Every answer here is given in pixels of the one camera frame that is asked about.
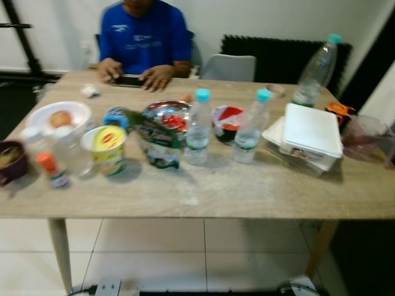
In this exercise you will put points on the clear jar white lid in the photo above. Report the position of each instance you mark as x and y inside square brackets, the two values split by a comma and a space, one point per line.
[71, 151]
[34, 140]

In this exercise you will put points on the light wooden table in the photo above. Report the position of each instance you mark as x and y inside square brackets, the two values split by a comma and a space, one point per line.
[247, 185]

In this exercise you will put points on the white crumpled tissue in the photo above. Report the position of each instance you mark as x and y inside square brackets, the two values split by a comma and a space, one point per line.
[90, 90]

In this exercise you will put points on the orange round fruit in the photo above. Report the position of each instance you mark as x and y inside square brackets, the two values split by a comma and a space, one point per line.
[60, 118]

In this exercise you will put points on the pink clear plastic jug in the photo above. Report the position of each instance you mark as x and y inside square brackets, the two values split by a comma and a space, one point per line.
[367, 142]

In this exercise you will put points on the black foam panel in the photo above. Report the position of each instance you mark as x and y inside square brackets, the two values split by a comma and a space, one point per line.
[271, 61]

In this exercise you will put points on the yellow instant noodle cup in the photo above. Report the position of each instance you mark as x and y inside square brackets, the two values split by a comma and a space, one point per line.
[106, 148]

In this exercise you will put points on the black metal stand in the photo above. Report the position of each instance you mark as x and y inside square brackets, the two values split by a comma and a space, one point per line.
[24, 43]

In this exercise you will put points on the small tape roll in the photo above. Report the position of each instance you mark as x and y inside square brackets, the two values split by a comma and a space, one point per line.
[275, 90]

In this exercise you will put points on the large clear water bottle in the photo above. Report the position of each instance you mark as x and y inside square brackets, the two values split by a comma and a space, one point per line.
[315, 74]

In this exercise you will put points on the blue round plastic object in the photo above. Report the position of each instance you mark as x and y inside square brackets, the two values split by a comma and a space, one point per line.
[114, 118]

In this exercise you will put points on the dark purple bowl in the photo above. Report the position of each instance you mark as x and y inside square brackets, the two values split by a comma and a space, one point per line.
[11, 163]

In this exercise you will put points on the white foam food box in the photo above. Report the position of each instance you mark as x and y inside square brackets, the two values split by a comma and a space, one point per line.
[311, 132]

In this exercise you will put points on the white bowl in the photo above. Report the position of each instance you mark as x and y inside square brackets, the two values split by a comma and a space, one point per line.
[40, 116]

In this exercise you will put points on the small water bottle teal cap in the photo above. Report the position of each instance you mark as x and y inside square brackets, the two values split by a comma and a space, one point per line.
[249, 135]
[197, 132]

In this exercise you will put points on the small orange cap bottle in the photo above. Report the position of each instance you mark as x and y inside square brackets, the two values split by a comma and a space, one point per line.
[50, 169]

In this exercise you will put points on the black phone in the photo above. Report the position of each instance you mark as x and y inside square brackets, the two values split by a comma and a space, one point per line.
[128, 81]

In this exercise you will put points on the green snack bag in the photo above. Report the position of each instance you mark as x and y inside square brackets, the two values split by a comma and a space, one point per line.
[157, 145]

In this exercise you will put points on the grey chair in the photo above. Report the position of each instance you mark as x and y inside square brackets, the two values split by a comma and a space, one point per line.
[228, 68]

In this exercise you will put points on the orange black object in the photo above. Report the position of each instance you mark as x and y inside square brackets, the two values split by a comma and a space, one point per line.
[338, 114]

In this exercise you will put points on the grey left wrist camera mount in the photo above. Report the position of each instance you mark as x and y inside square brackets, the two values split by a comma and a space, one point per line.
[108, 288]

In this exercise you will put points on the shiny metal bowl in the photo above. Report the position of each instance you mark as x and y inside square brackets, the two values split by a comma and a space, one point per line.
[157, 111]

